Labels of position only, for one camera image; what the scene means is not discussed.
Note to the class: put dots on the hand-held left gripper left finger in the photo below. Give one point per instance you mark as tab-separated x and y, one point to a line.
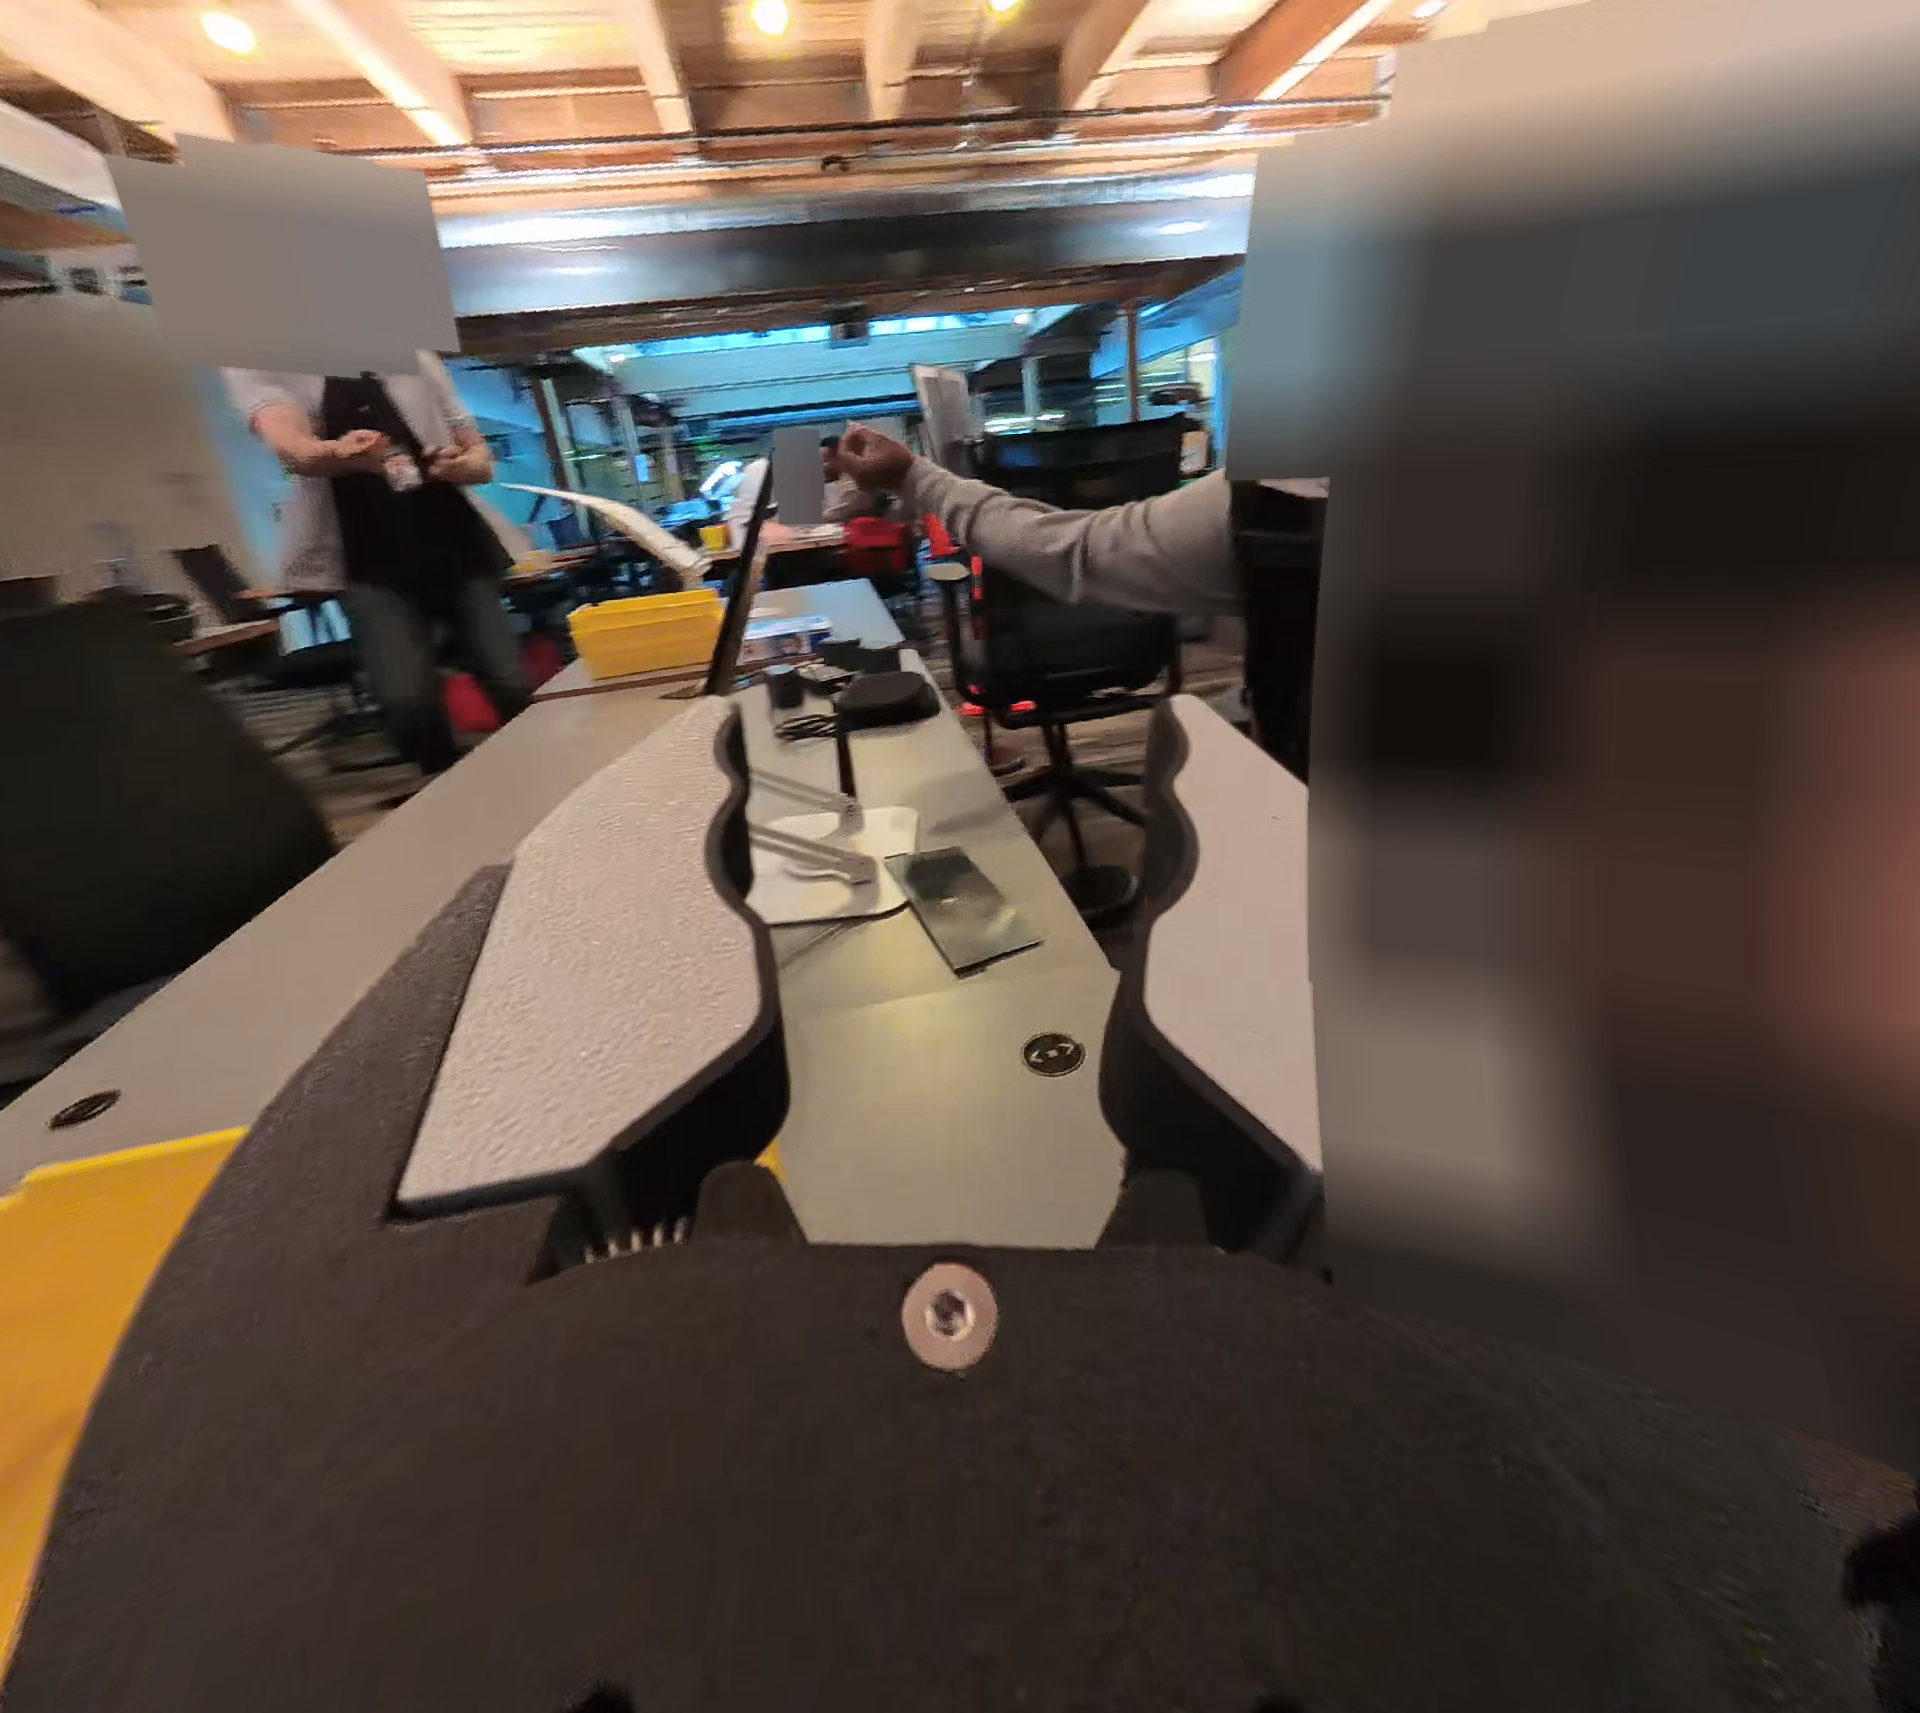
600	962

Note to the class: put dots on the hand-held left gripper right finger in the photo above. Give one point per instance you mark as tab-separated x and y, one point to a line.
1245	932

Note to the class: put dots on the yellow plastic bin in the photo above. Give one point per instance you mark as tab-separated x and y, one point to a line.
91	1293

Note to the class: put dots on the round table grommet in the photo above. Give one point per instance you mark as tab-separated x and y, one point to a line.
1053	1052
84	1108

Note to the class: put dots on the white monitor base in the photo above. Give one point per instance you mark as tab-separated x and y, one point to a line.
833	872

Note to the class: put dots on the dark flat plate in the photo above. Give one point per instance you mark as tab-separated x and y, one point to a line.
962	910

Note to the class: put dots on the black mesh office chair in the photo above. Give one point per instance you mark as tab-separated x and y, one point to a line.
1065	662

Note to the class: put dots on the small distant yellow bin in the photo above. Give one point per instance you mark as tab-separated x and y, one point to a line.
644	633

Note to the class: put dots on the thin black monitor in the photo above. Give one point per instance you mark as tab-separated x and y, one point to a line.
741	588

